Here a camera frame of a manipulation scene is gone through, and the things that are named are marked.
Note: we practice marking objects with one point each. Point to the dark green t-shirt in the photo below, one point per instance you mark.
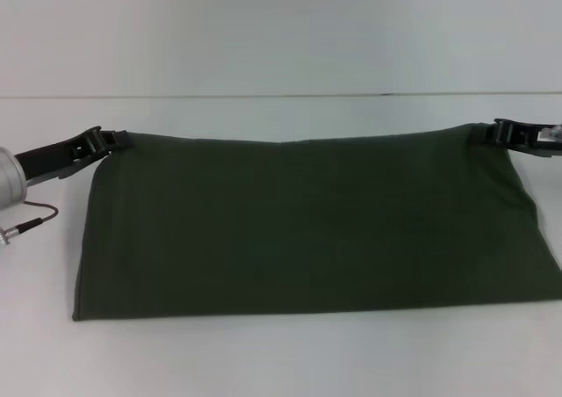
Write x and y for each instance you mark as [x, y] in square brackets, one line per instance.
[307, 217]

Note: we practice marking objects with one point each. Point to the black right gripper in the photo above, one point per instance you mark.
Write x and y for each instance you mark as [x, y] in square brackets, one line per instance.
[527, 139]

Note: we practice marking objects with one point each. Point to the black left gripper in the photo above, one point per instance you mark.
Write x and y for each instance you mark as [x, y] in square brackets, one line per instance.
[57, 153]

